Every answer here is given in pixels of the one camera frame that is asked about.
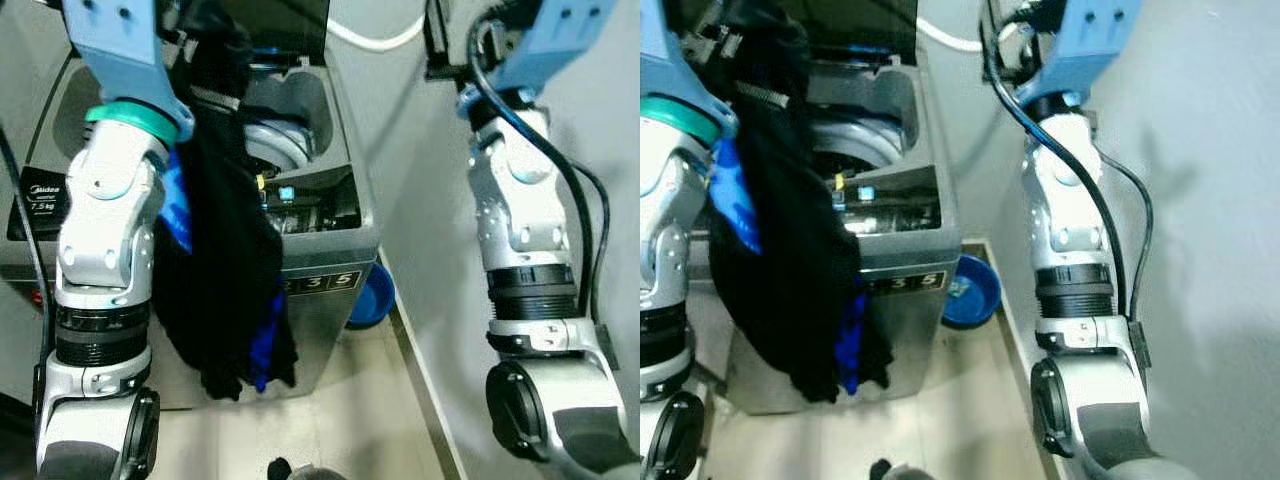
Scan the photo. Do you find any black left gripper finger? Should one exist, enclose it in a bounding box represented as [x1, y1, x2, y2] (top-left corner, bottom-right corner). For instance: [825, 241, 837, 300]
[735, 80, 793, 111]
[192, 85, 244, 113]

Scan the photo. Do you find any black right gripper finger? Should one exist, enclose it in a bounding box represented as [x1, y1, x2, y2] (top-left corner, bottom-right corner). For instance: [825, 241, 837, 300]
[424, 0, 448, 63]

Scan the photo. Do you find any black and blue garment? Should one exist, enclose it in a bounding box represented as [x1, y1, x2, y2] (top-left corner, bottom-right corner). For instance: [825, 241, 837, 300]
[690, 0, 898, 403]
[150, 0, 301, 403]

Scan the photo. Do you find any grey top-load washing machine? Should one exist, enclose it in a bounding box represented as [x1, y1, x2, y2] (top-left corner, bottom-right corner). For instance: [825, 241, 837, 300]
[690, 45, 967, 417]
[0, 48, 383, 413]

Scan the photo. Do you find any steel washer drum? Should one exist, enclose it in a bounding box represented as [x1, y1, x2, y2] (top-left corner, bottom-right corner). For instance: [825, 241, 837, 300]
[243, 118, 313, 179]
[810, 115, 896, 179]

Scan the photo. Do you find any black brand sticker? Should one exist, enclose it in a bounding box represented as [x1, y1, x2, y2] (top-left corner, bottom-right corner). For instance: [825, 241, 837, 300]
[8, 165, 73, 243]

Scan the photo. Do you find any black washer label strip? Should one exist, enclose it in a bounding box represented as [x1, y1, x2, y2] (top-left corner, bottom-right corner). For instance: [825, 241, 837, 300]
[280, 268, 363, 298]
[868, 270, 949, 297]

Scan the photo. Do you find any blue plastic basin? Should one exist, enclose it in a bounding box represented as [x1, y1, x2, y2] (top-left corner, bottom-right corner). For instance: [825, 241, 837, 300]
[344, 262, 397, 331]
[940, 254, 1003, 331]

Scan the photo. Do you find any black grey robot foot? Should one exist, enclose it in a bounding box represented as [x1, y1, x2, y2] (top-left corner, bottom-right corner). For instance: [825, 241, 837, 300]
[866, 457, 939, 480]
[266, 457, 347, 480]

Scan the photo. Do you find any white water hose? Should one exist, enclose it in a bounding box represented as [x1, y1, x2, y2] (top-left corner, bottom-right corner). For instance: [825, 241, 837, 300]
[325, 14, 429, 53]
[914, 14, 989, 53]

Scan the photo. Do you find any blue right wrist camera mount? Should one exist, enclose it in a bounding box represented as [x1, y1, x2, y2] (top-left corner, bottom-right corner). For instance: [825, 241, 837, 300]
[1013, 0, 1147, 109]
[458, 0, 618, 113]

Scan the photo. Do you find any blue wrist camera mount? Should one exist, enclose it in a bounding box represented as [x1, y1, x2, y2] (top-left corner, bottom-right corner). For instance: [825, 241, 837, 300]
[58, 0, 197, 143]
[640, 0, 741, 146]
[458, 0, 618, 113]
[1013, 0, 1147, 109]

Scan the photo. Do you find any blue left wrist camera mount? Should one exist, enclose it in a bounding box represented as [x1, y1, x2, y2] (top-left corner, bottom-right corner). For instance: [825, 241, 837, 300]
[58, 0, 197, 143]
[640, 0, 741, 146]

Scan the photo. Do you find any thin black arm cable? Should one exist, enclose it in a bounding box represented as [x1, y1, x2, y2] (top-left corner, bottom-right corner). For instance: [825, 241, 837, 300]
[1100, 150, 1156, 326]
[572, 160, 613, 326]

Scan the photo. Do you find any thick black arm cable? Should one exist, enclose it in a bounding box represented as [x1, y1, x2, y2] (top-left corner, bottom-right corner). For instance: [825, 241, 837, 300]
[466, 18, 596, 316]
[980, 10, 1131, 321]

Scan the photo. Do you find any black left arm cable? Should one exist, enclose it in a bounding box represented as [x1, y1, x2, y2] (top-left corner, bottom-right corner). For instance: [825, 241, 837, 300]
[0, 125, 53, 401]

